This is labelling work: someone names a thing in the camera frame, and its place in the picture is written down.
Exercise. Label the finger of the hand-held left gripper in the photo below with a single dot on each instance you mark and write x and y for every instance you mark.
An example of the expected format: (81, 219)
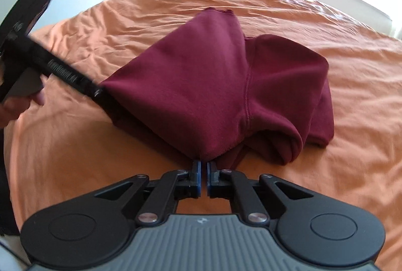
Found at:
(69, 76)

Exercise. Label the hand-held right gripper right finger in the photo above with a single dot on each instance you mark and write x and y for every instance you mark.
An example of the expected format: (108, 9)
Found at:
(209, 178)

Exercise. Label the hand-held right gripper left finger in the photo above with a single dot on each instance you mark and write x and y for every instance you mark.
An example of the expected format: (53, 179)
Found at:
(197, 176)

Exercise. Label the maroon sweater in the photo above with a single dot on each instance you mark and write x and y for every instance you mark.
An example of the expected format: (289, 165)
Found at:
(188, 85)

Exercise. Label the person's left hand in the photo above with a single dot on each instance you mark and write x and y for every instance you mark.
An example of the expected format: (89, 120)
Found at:
(18, 107)

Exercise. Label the orange bed sheet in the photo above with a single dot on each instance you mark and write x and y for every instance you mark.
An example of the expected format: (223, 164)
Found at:
(345, 148)

